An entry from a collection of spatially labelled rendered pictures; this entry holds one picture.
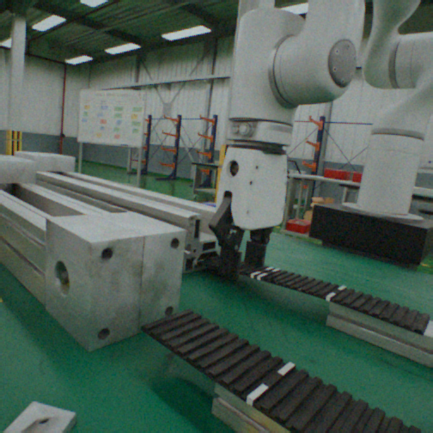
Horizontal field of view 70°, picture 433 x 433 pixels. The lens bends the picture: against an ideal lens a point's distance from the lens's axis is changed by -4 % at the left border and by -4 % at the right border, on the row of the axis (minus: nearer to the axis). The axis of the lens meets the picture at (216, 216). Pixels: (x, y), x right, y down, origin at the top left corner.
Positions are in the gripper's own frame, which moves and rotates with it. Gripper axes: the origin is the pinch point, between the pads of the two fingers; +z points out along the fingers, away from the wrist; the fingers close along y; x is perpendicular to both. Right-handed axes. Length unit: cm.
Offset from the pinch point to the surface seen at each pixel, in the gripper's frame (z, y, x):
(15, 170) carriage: -7.7, -17.0, 38.4
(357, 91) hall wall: -204, 751, 252
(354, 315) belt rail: 0.9, -2.0, -16.4
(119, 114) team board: -70, 297, 510
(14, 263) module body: 1.3, -23.9, 16.0
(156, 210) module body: -4.8, -4.9, 13.3
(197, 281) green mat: 3.1, -5.1, 3.5
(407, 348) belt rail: 2.1, -2.0, -22.0
